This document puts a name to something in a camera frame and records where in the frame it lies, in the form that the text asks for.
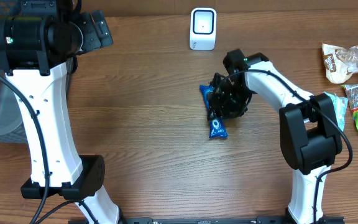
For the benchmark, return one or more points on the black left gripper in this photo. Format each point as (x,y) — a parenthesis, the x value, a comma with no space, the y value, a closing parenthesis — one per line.
(97,37)

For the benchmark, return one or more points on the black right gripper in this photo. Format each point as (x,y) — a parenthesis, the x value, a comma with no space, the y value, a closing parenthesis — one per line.
(216,104)

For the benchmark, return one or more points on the blue Oreo cookie pack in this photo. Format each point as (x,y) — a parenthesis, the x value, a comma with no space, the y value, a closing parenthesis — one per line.
(217,128)

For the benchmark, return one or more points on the teal snack packet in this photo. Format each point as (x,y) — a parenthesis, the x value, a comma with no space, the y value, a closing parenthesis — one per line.
(340,108)

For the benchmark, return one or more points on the beige paper pouch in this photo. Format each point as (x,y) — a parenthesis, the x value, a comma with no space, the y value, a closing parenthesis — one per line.
(340,63)

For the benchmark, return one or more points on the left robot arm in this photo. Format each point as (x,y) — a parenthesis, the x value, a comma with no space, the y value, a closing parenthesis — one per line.
(38,49)

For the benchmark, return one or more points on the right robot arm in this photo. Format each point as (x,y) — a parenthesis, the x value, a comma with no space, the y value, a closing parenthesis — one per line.
(309,136)

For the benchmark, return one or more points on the white barcode scanner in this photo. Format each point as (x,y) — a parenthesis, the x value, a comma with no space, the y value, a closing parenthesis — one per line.
(203,29)

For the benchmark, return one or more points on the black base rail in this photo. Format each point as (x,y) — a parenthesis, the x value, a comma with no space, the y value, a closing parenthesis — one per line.
(204,221)

